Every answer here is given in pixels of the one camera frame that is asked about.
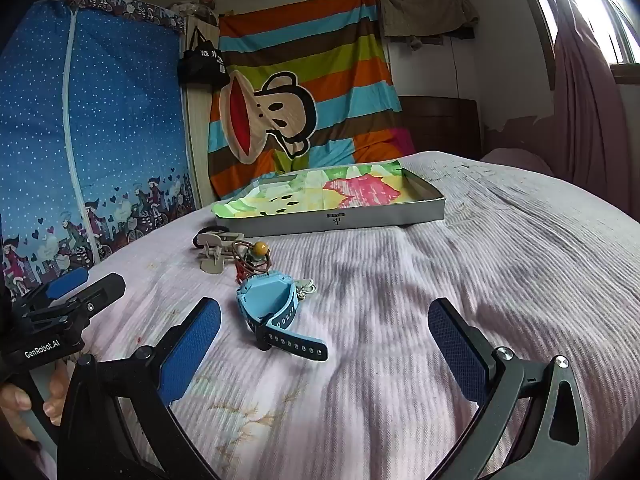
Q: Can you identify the brown beaded hair tie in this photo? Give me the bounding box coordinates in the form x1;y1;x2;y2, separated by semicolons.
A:
231;239;275;281

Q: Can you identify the blue smart watch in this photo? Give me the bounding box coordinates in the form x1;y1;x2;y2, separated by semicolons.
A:
236;270;330;362

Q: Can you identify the dark wooden headboard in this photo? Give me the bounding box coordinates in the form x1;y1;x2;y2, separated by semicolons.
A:
400;96;483;161

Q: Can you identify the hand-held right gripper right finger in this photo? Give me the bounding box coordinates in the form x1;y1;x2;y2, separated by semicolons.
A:
427;297;601;480

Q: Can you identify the person's left hand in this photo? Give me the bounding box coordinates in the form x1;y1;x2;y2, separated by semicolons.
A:
0;362;69;442

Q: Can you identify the window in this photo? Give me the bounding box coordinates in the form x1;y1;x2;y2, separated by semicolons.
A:
515;0;640;66

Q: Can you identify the pink pillow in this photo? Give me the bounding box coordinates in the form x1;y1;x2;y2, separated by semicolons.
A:
480;147;556;178

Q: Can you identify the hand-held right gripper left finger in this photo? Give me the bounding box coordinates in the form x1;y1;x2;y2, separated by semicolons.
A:
56;297;222;480

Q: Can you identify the colourful printed lining cloth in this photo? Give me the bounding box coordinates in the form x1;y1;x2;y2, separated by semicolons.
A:
212;161;408;221

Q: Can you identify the pink curtain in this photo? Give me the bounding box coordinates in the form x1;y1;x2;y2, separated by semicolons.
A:
530;0;640;211

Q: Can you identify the black hanging bag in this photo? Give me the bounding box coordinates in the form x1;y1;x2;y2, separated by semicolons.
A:
177;25;232;88

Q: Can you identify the blue dotted fabric wardrobe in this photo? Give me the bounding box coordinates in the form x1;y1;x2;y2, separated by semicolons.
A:
0;0;201;306

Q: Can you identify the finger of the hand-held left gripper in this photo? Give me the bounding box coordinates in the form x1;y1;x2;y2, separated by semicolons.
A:
22;273;127;332
15;266;91;312

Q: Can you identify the black hair tie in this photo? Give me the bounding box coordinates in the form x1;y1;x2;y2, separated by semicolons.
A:
192;226;232;250

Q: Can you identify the brown hanging cloth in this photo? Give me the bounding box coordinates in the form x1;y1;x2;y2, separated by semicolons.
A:
377;0;481;38

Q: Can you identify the grey cardboard box tray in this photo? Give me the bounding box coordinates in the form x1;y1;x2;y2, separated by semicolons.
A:
212;160;446;237

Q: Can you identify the beige hair claw clip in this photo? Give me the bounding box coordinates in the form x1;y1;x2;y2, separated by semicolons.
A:
196;232;246;275

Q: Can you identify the striped monkey print blanket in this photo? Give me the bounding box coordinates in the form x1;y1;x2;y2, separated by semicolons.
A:
206;0;416;201

